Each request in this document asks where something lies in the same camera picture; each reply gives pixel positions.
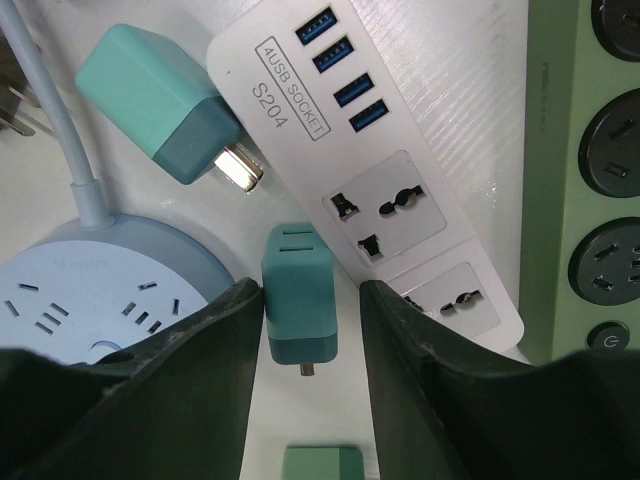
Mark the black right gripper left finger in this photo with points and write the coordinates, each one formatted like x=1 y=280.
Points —
x=172 y=406

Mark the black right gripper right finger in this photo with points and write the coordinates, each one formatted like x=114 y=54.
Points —
x=444 y=407

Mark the teal charger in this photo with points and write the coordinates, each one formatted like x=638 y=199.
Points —
x=300 y=303
x=166 y=104

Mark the light green charger upright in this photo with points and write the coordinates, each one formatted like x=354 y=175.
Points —
x=323 y=463

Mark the round blue power socket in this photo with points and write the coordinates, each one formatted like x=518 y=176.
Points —
x=79 y=295

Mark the green power strip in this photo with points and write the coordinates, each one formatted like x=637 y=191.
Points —
x=579 y=267

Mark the white USB power strip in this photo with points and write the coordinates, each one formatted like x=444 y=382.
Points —
x=310 y=88

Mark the pink charger by coil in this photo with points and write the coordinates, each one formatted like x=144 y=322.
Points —
x=14 y=91

